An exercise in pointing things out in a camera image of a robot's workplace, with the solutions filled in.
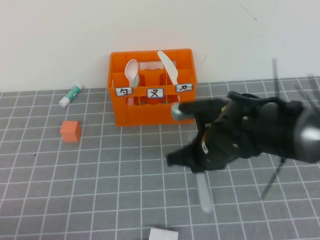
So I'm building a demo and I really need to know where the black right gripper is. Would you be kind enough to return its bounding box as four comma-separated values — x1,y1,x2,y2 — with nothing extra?
166,98,265,174

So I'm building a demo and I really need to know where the grey plastic fork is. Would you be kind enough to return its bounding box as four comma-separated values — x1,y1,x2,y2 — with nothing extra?
171,102,213,213

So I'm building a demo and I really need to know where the orange plastic cutlery holder crate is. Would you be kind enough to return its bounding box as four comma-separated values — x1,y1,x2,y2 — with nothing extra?
106,48,199,127

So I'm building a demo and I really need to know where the white plastic knife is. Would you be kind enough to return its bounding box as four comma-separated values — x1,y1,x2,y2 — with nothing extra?
157,50,179,87

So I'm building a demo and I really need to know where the pale pink plastic spoon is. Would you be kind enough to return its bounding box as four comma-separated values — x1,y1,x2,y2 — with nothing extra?
124,59,139,107

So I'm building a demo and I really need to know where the grey grid cutting mat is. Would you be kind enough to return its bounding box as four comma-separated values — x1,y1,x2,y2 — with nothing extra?
0,76,320,240

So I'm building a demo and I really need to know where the white block at edge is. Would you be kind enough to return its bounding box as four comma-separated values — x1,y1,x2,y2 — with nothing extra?
149,227,180,240

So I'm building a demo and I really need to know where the orange foam block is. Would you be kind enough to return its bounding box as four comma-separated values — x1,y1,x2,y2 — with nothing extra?
59,121,82,143

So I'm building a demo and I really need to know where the white green glue stick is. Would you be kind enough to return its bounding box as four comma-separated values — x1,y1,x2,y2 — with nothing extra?
58,83,84,108

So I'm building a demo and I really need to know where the black cable loop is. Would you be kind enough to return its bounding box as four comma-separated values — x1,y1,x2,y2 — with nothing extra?
226,91,280,104

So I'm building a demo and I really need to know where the black cable tie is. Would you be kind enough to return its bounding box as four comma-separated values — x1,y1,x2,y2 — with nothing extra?
259,156,286,200

